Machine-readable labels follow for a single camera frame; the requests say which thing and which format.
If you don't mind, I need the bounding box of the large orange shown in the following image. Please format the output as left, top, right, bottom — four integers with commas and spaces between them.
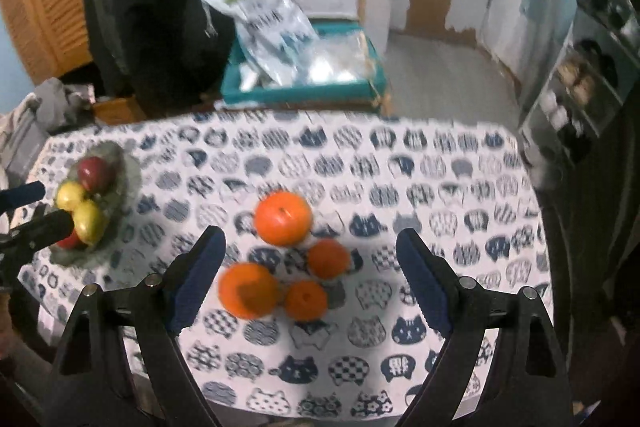
218, 263, 278, 320
254, 190, 313, 246

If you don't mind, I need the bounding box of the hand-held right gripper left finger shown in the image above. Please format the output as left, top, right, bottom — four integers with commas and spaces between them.
42, 225, 226, 427

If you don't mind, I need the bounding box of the printed plastic bag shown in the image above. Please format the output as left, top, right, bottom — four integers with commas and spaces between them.
186, 0, 321, 88

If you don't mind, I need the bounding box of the cat print tablecloth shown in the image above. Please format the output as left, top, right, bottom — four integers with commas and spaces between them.
17, 109, 553, 420

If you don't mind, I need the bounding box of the small orange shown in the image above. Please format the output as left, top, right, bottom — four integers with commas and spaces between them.
285, 280, 329, 322
306, 239, 351, 280

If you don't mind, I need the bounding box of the metal shoe rack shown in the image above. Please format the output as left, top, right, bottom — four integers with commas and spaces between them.
517, 0, 631, 168

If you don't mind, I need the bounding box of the red apple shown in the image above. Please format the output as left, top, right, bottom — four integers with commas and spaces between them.
56, 229, 83, 250
77, 157, 115, 192

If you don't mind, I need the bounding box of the grey clothes pile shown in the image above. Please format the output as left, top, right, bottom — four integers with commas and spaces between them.
30, 77, 98, 132

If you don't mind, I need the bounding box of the wooden drawer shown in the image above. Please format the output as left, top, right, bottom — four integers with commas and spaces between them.
92, 97, 151, 125

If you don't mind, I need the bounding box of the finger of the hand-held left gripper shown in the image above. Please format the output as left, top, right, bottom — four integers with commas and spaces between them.
0, 208, 74, 254
0, 181, 47, 212

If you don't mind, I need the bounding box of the teal storage box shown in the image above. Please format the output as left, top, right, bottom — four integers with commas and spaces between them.
222, 22, 388, 105

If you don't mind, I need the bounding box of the green glass bowl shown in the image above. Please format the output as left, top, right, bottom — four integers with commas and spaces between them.
50, 141, 141, 265

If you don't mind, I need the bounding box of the shoe rack with shoes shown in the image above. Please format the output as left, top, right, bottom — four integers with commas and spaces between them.
537, 0, 626, 158

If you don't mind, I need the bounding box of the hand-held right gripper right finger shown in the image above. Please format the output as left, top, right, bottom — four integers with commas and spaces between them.
396, 228, 576, 427

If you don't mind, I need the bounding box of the clear plastic bag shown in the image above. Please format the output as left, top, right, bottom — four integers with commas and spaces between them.
300, 32, 376, 85

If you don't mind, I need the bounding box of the grey metal pipe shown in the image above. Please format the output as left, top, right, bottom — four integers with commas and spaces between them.
517, 0, 556, 108

